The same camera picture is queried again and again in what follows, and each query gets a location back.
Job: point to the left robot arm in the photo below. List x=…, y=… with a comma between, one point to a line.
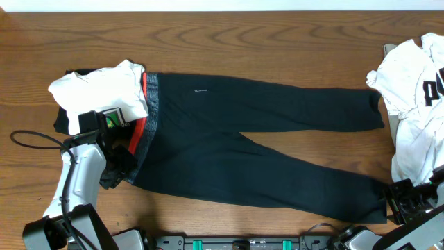
x=71, y=220

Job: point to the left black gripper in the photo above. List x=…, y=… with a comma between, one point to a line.
x=130, y=163

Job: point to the black leggings with red waistband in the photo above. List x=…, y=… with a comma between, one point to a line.
x=193, y=144

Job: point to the folded black garment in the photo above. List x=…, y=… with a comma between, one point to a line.
x=61, y=124

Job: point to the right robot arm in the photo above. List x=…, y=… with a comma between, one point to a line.
x=421, y=233

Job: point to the folded white shirt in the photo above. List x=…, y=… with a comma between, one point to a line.
x=114, y=91

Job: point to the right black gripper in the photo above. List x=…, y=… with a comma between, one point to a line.
x=394, y=194

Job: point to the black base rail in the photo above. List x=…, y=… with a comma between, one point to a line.
x=305, y=242

